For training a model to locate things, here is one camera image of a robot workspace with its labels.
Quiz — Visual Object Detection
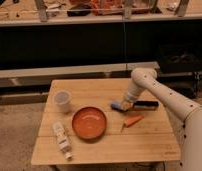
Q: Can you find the translucent plastic cup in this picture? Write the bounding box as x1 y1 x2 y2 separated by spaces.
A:
53 90 71 113

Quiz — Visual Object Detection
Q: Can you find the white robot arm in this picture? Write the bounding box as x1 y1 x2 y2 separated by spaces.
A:
121 68 202 171

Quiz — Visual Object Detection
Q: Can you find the long workbench shelf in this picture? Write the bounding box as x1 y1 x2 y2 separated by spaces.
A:
0 0 202 27

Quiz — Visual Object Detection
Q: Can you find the orange bowl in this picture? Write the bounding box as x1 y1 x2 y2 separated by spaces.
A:
72 107 107 140

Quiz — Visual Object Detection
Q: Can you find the white plastic bottle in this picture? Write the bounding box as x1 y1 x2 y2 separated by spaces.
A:
53 122 73 161

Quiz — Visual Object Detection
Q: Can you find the orange toy carrot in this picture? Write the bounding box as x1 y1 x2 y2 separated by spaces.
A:
122 115 143 129

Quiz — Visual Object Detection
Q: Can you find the wooden table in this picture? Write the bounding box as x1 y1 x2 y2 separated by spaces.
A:
31 78 180 165

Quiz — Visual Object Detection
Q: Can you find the black bin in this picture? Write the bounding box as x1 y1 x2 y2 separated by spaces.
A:
156 43 202 73

